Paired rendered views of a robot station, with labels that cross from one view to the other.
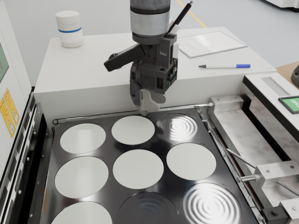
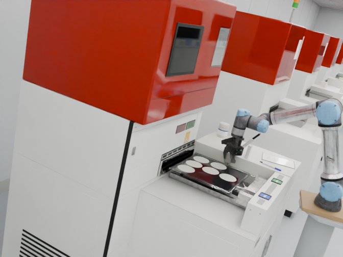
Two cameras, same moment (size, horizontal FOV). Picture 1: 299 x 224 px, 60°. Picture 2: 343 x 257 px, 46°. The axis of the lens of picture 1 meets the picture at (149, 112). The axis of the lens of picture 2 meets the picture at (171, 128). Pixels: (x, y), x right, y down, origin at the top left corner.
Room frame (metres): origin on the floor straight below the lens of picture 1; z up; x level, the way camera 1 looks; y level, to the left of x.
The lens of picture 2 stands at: (-1.60, -0.98, 1.75)
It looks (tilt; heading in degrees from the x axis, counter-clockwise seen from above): 17 degrees down; 34
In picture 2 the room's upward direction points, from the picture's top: 13 degrees clockwise
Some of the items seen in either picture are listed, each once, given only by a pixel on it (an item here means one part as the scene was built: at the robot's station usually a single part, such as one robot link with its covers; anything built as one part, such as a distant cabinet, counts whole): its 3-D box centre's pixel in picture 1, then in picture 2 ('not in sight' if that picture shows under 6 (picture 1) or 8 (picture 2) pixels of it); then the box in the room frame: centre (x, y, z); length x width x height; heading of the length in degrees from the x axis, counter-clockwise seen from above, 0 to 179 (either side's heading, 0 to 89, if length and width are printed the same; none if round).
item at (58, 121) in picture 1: (128, 114); (221, 163); (0.52, 0.05, 0.90); 0.37 x 0.01 x 0.01; 100
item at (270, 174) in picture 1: (278, 173); (250, 191); (0.33, -0.25, 0.89); 0.08 x 0.03 x 0.03; 100
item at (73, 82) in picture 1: (150, 73); (245, 161); (0.74, 0.00, 0.89); 0.62 x 0.35 x 0.14; 100
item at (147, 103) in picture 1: (148, 105); (228, 160); (0.49, 0.00, 0.95); 0.06 x 0.03 x 0.09; 64
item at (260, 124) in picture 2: not in sight; (259, 124); (0.54, -0.10, 1.21); 0.11 x 0.11 x 0.08; 10
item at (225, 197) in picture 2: not in sight; (209, 190); (0.23, -0.06, 0.84); 0.50 x 0.02 x 0.03; 100
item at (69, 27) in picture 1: (70, 29); (223, 130); (0.80, 0.25, 1.01); 0.07 x 0.07 x 0.10
